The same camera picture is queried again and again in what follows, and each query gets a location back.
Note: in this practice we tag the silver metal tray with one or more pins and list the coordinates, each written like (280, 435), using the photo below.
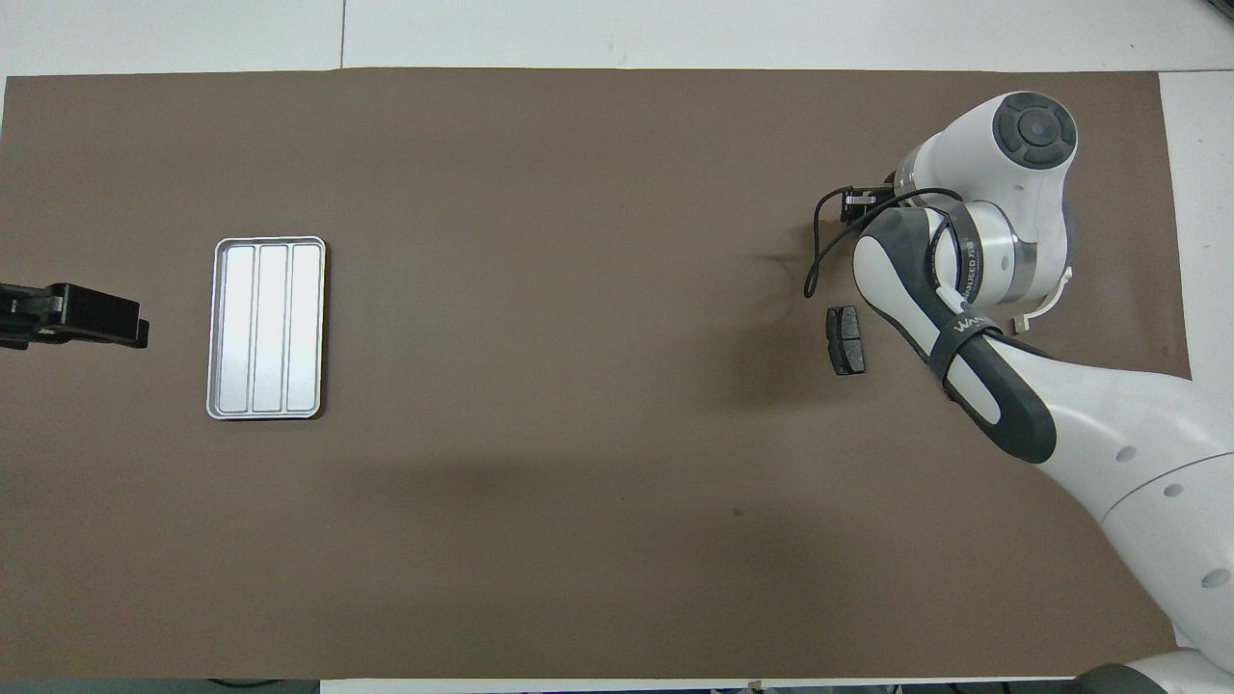
(270, 328)

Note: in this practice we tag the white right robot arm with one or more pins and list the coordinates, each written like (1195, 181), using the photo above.
(1109, 424)

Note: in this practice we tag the short dark brake pad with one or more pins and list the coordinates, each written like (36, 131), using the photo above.
(845, 339)

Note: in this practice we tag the brown table mat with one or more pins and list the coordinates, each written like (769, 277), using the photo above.
(578, 145)

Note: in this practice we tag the white semicircular plastic bracket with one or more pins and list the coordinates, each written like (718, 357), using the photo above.
(1019, 324)

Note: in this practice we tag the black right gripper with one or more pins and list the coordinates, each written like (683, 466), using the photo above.
(868, 204)

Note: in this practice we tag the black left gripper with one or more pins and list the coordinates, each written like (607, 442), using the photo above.
(96, 318)

